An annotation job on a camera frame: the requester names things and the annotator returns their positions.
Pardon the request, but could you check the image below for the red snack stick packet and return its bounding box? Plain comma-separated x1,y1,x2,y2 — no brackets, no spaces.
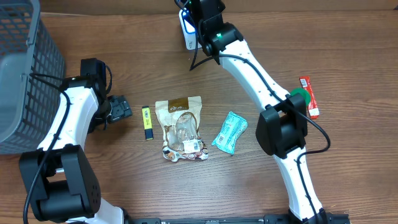
299,76,320,119

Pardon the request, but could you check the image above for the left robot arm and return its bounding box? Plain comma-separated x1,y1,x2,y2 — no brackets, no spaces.
19,58,132,224

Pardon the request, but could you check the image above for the white barcode scanner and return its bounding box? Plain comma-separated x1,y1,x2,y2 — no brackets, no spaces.
178,9,197,50

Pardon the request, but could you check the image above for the brown white snack pouch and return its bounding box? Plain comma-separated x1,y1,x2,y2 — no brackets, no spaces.
155,96,208,162

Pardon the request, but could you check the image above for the teal wet wipes packet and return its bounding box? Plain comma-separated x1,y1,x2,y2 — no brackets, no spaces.
211,111,248,155

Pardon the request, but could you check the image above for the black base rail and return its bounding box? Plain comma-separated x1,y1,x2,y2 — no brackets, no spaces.
125,213,351,224

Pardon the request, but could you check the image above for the yellow glue stick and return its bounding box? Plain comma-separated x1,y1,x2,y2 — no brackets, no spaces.
142,106,154,140

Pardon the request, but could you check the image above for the green lid jar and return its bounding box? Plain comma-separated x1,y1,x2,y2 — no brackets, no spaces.
290,88,312,106

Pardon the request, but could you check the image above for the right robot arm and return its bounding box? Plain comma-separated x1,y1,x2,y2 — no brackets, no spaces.
176,0,328,223

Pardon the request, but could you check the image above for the grey plastic mesh basket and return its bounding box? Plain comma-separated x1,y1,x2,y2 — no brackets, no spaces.
1,0,65,154

